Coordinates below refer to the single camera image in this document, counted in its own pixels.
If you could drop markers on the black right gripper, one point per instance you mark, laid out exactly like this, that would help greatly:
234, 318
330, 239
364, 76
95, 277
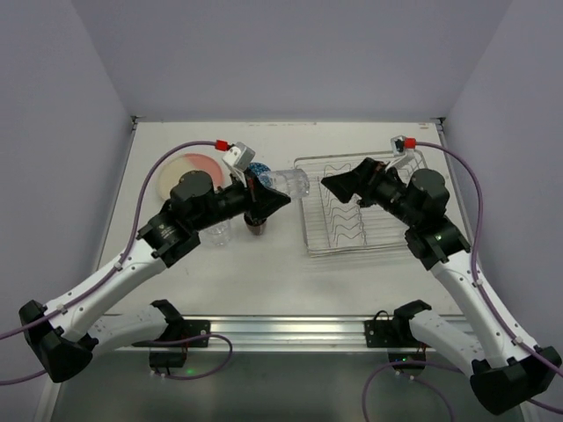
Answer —
367, 178

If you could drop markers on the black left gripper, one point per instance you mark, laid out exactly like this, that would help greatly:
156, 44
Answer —
253, 193

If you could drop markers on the dark red cup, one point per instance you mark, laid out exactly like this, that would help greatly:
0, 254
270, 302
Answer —
256, 227

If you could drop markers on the blue patterned bowl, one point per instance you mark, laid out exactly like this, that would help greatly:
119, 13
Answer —
258, 168

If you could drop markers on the clear glass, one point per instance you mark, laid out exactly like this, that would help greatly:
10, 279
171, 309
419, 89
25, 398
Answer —
293, 182
216, 235

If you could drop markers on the cream plate back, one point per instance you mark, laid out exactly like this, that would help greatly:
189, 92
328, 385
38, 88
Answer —
174, 169

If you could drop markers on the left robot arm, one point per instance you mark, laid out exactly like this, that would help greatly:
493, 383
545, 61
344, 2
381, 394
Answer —
66, 333

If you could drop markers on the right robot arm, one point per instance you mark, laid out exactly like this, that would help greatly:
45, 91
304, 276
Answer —
504, 364

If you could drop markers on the metal wire dish rack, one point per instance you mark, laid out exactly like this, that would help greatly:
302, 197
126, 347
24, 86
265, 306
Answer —
330, 226

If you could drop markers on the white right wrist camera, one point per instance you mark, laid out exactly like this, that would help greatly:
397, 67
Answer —
402, 148

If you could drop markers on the aluminium mounting rail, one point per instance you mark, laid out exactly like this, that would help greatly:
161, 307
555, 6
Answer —
272, 333

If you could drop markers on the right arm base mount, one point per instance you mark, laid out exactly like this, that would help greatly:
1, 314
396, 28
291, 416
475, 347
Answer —
392, 332

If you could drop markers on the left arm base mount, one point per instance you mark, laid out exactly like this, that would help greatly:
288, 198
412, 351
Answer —
184, 336

